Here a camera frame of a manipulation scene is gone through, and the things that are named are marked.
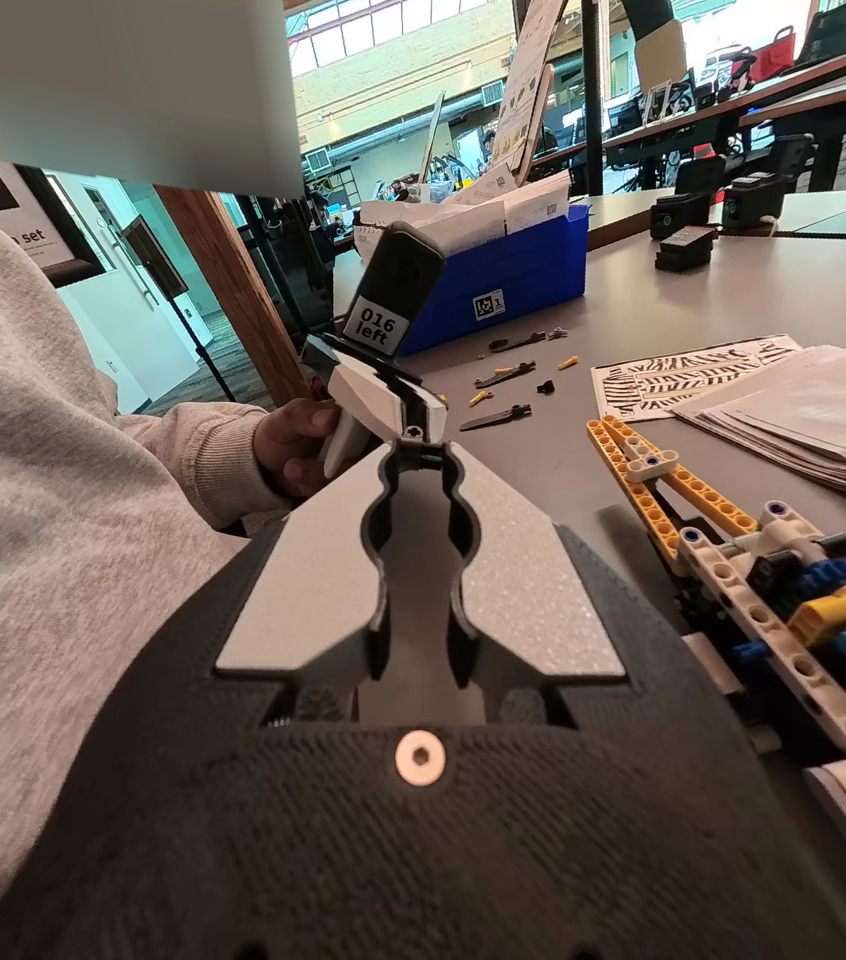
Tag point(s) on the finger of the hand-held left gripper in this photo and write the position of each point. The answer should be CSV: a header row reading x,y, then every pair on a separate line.
x,y
367,397
430,416

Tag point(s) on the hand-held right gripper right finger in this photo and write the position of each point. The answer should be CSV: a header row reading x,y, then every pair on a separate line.
x,y
535,592

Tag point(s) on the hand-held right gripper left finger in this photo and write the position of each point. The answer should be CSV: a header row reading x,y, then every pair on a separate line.
x,y
303,585

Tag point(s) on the dark lego connector piece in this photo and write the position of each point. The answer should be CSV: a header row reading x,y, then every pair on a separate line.
x,y
415,450

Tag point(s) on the yellow white lego vehicle model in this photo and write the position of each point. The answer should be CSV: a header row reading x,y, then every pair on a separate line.
x,y
753,585

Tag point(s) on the person's left forearm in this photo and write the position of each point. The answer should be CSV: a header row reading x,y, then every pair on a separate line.
x,y
198,457

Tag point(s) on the black lego blade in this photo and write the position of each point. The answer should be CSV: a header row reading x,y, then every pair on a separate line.
x,y
494,420
524,341
517,371

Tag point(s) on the person's left hand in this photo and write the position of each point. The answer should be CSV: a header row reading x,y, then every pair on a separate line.
x,y
288,442

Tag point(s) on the white paper sheets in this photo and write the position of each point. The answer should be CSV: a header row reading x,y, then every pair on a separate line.
x,y
468,214

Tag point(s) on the blue plastic bin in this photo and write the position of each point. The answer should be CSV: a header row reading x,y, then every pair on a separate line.
x,y
513,277

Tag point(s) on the printed cardboard sheet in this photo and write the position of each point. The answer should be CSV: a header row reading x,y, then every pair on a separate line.
x,y
524,120

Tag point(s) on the zebra striped sticker sheet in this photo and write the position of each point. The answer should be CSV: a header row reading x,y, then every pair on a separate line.
x,y
678,382

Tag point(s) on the person's grey sweatshirt torso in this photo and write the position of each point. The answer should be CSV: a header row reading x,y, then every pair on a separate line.
x,y
55,525

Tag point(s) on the white door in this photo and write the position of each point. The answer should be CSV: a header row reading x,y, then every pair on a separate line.
x,y
115,330

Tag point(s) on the black electronic box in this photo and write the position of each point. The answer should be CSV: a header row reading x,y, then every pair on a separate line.
x,y
751,201
682,214

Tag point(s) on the instruction booklet stack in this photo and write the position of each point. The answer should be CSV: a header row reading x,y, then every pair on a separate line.
x,y
805,427

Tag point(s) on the wooden post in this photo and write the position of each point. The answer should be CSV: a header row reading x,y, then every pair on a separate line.
x,y
235,285

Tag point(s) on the framed wall sign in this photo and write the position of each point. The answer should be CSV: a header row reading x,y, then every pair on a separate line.
x,y
18,225

